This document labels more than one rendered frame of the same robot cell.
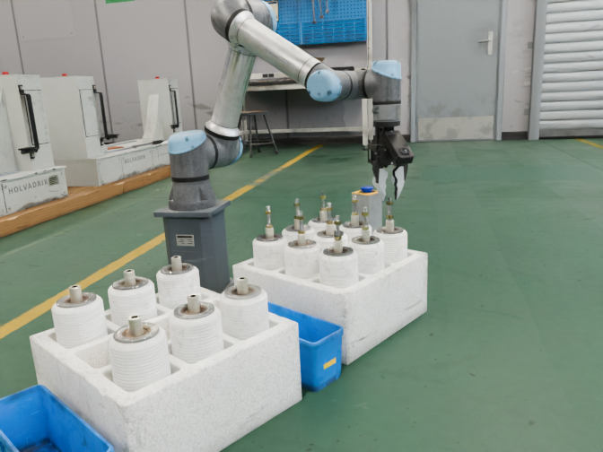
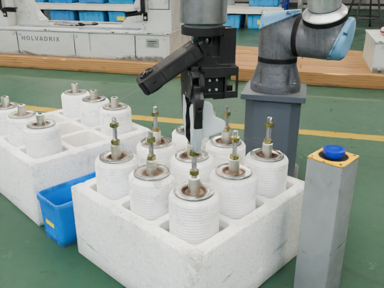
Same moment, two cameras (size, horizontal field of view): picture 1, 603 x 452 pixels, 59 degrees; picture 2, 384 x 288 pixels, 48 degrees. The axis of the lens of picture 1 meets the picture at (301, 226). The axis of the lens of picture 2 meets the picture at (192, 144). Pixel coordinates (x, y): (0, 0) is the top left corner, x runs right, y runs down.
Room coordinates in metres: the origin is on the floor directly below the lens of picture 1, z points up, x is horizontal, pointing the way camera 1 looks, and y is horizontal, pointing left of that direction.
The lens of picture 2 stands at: (1.44, -0.96, 0.63)
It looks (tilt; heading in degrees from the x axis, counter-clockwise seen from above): 22 degrees down; 92
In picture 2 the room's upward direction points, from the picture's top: straight up
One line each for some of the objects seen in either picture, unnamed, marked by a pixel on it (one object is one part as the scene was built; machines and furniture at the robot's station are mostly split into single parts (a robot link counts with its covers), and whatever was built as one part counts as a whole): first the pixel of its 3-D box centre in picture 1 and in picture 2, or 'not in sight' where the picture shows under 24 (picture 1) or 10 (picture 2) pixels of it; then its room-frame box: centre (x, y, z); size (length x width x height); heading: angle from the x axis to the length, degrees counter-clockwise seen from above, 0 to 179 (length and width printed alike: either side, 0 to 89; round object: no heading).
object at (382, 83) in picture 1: (385, 82); not in sight; (1.44, -0.24, 0.65); 0.09 x 0.08 x 0.11; 57
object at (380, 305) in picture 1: (332, 289); (192, 219); (1.41, -0.08, 0.09); 0.39 x 0.39 x 0.18; 48
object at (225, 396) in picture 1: (168, 369); (66, 155); (1.00, 0.29, 0.09); 0.39 x 0.39 x 0.18; 46
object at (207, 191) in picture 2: (389, 230); (194, 191); (1.42, -0.24, 0.25); 0.08 x 0.08 x 0.01
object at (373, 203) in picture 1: (367, 239); (323, 229); (1.68, -0.22, 0.16); 0.07 x 0.07 x 0.31; 48
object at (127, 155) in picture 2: (338, 251); (116, 156); (1.25, -0.09, 0.25); 0.08 x 0.08 x 0.01
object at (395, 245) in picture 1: (389, 261); (194, 233); (1.42, -0.24, 0.16); 0.10 x 0.10 x 0.18
